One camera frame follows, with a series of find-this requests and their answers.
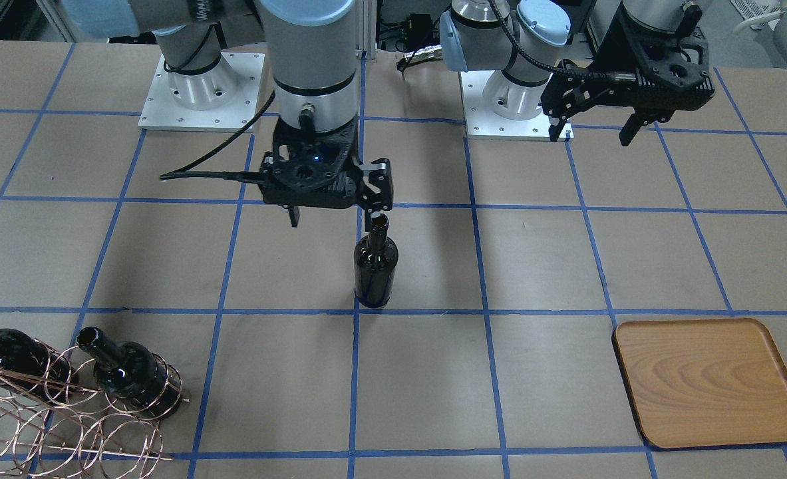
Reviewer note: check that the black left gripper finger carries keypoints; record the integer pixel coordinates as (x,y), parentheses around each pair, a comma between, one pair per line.
(571,90)
(635,122)

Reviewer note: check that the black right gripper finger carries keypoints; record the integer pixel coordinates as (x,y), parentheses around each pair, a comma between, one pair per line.
(376,189)
(294,215)

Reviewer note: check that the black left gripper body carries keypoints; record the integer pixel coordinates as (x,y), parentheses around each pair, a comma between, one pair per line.
(605,66)

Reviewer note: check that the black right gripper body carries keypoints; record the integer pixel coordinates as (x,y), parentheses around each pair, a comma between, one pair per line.
(374,184)

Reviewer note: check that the dark wine bottle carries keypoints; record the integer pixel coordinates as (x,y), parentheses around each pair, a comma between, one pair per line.
(130,375)
(21,354)
(375,257)

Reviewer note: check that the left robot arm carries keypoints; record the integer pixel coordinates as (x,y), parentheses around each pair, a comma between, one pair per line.
(524,40)

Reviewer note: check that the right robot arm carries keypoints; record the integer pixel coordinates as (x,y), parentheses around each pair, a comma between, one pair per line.
(311,47)

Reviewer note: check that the dark wine bottle in rack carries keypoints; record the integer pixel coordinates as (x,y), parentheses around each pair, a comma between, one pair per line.
(130,375)

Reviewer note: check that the wooden tray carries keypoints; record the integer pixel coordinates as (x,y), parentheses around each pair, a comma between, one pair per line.
(696,383)

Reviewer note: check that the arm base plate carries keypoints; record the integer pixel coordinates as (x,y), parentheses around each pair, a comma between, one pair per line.
(221,100)
(498,109)

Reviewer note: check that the copper wire bottle rack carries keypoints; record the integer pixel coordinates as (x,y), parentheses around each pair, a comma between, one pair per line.
(76,432)

